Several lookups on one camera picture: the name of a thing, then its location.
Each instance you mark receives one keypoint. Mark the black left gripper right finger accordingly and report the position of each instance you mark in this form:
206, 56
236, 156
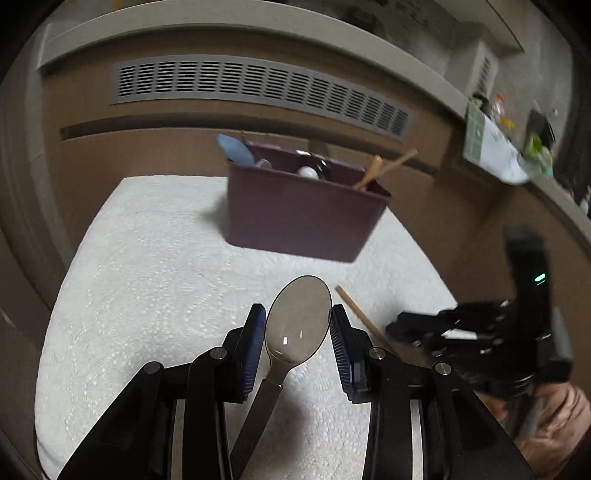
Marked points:
425, 423

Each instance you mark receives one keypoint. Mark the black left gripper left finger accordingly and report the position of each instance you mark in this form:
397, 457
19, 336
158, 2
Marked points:
133, 438

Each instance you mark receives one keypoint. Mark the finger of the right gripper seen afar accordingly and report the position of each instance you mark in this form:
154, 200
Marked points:
443, 322

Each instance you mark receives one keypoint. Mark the black handled steel spoon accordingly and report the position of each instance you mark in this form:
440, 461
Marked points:
314, 161
295, 328

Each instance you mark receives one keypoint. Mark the blue plastic spoon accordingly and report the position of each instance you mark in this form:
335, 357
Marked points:
235, 150

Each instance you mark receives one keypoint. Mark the shovel shaped metal spoon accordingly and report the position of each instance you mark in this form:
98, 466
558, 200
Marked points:
264, 164

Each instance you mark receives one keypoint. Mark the person's right hand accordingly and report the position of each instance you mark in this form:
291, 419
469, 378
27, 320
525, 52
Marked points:
560, 445

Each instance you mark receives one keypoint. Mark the white textured table mat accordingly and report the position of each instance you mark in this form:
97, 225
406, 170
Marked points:
154, 280

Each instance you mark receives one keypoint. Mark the cluttered items on counter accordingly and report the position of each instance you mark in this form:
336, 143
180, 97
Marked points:
539, 147

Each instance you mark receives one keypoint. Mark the white green paper package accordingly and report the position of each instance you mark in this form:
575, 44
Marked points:
487, 147

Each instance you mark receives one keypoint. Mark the wooden spoon in caddy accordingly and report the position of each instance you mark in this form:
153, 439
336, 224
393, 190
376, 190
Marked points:
371, 172

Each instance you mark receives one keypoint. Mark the white round spoon in caddy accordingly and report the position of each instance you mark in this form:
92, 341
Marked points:
308, 172

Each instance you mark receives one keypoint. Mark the purple plastic utensil caddy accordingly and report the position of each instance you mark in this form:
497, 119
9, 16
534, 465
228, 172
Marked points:
278, 211

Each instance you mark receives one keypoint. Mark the grey ventilation grille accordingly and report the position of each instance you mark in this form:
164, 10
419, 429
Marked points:
262, 82

